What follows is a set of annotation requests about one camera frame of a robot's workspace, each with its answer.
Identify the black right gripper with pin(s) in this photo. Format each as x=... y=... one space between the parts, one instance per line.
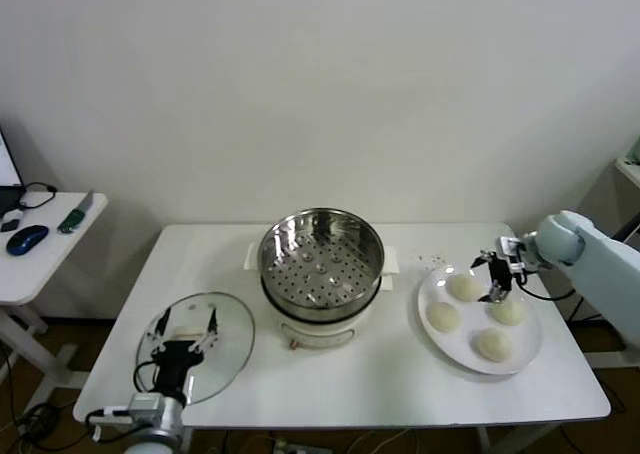
x=501 y=270

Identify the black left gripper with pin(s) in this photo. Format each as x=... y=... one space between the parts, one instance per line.
x=172 y=364

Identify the white steamed baozi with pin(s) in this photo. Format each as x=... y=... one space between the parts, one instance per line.
x=509 y=314
x=464 y=289
x=443 y=318
x=494 y=345

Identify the round glass pot lid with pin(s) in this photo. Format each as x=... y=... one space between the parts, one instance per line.
x=232 y=334

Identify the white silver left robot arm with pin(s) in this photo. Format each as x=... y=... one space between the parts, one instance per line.
x=170 y=426

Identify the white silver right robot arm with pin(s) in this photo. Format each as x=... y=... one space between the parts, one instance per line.
x=600 y=259

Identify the perforated steel steamer basket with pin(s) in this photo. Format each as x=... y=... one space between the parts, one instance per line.
x=320 y=274

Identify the round white plate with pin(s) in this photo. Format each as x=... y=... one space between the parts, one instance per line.
x=460 y=348

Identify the white electric cooking pot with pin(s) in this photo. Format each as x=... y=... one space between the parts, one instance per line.
x=320 y=333

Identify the white side table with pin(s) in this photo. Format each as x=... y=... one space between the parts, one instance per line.
x=50 y=274

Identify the white power strip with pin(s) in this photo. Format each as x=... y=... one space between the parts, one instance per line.
x=295 y=447

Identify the white shelf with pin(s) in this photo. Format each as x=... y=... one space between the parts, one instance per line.
x=627 y=166

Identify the blue black computer mouse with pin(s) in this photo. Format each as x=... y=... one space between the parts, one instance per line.
x=26 y=239

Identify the small black adapter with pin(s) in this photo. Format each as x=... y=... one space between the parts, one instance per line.
x=9 y=226

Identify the black laptop computer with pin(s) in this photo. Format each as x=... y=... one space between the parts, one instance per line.
x=7 y=196

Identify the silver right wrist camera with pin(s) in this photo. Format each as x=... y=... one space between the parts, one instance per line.
x=510 y=247

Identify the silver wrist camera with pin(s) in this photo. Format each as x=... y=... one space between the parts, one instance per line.
x=510 y=247
x=145 y=404

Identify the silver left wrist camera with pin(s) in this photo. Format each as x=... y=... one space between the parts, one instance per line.
x=145 y=404

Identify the white left camera plug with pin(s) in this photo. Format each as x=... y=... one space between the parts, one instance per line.
x=107 y=414

